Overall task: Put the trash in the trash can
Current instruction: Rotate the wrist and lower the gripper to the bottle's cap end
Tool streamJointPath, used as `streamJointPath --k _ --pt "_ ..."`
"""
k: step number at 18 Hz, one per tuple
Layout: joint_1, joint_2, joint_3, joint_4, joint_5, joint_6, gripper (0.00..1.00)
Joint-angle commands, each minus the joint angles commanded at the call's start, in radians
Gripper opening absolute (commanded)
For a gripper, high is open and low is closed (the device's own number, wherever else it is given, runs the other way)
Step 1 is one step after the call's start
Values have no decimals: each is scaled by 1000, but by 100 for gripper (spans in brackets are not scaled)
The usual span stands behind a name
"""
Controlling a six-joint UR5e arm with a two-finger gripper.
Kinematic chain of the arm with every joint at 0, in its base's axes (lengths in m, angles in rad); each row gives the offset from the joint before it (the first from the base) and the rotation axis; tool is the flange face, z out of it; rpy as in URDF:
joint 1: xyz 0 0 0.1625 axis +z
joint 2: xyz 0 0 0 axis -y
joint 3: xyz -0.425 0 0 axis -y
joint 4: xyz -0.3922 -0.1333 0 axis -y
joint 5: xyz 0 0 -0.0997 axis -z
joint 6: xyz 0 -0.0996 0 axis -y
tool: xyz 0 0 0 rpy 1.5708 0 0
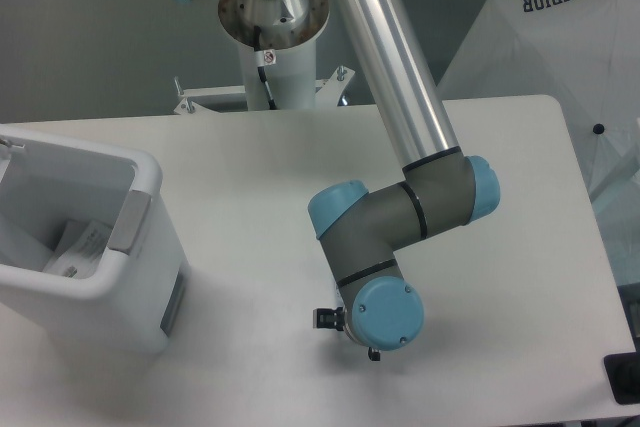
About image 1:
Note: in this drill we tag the black device at table edge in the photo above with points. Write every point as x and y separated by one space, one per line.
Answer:
622 370

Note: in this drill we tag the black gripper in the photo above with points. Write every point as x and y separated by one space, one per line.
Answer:
335 319

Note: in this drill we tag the white plastic trash can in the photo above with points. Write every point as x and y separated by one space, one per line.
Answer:
131 300

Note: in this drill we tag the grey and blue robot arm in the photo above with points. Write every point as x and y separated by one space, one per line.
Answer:
360 231

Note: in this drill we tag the white Superior umbrella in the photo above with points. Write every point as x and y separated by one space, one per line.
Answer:
583 53

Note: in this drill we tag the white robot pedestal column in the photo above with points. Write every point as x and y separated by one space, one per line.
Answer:
276 42

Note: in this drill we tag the white metal base frame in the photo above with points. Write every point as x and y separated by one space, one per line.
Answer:
331 92

